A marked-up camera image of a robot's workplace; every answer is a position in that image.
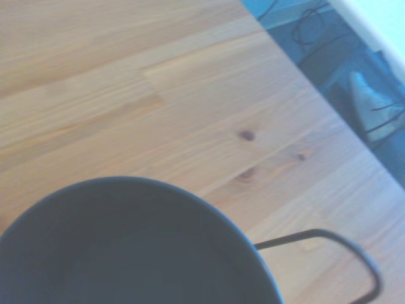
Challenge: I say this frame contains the black floor cable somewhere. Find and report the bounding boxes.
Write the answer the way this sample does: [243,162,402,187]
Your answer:
[258,0,405,134]

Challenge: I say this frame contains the dark blue ceramic bowl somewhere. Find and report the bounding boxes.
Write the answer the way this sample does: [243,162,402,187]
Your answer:
[0,176,285,304]

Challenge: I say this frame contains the white side desk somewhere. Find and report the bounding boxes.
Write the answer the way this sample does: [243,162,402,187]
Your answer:
[327,0,405,79]

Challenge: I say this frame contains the black wire dish rack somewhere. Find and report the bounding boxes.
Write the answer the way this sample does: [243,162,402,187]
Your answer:
[252,228,382,304]

